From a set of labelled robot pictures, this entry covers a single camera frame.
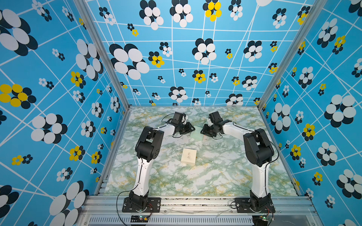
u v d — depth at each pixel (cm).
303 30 76
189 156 89
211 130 87
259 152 54
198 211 72
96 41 80
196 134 99
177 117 85
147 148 59
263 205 66
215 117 82
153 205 73
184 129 92
